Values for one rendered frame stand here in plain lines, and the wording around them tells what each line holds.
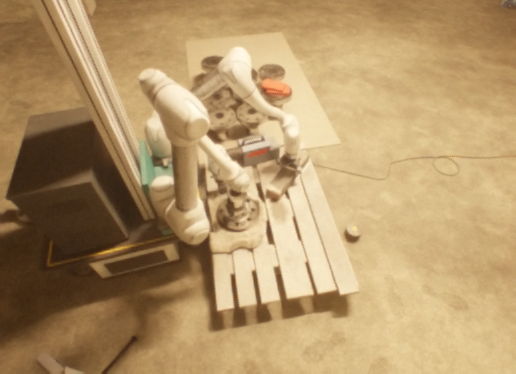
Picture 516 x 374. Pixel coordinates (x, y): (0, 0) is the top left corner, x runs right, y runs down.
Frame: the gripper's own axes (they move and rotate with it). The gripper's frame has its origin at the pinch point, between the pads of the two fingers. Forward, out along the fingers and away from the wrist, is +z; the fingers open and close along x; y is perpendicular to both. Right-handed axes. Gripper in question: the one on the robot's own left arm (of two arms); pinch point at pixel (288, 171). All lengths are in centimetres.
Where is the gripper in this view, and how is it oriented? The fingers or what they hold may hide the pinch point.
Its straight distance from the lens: 222.9
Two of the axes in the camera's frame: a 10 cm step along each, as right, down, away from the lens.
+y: 5.5, -6.5, 5.3
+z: 0.0, 6.4, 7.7
